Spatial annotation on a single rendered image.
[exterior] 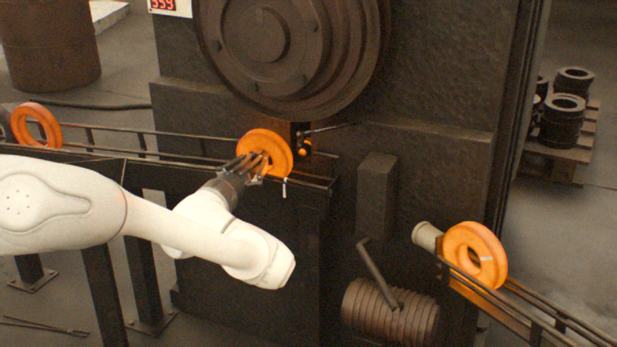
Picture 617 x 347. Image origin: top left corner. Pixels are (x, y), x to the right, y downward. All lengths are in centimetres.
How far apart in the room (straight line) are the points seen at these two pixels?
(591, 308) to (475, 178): 106
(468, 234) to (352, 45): 47
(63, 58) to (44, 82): 20
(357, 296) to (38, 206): 91
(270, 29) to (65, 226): 68
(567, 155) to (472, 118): 165
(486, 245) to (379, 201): 31
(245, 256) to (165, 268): 131
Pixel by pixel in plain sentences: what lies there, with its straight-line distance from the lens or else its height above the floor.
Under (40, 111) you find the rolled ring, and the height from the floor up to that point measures 74.
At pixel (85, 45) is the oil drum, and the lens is 430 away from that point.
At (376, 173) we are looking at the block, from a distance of 143.
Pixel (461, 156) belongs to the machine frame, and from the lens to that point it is 147.
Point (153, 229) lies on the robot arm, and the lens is 103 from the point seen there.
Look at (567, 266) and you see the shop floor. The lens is 259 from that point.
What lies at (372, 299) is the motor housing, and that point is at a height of 52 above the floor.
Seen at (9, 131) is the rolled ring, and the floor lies 64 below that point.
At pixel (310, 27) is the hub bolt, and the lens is 125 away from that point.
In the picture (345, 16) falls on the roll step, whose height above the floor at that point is 116.
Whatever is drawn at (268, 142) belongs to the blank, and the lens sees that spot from 154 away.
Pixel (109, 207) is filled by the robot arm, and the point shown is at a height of 107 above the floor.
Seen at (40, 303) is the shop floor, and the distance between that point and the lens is 245.
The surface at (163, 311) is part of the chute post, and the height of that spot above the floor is 1.
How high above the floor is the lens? 150
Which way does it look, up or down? 30 degrees down
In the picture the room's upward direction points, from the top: straight up
